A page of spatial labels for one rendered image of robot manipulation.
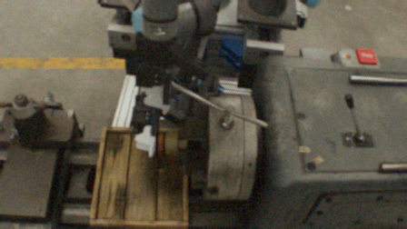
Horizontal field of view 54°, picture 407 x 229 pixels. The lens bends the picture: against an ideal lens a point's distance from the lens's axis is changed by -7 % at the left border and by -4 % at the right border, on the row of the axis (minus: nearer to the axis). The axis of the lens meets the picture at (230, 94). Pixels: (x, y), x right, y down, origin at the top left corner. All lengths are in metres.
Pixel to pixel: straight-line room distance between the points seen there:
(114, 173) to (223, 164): 0.46
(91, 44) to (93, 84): 0.37
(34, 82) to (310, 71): 2.08
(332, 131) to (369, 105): 0.16
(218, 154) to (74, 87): 1.87
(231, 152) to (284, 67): 0.31
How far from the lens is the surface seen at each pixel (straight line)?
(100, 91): 2.79
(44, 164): 1.38
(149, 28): 0.87
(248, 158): 1.10
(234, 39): 1.63
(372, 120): 1.21
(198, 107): 1.18
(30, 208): 1.32
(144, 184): 1.40
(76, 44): 3.12
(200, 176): 1.15
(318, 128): 1.13
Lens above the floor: 2.12
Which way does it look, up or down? 50 degrees down
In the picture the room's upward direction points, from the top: 11 degrees clockwise
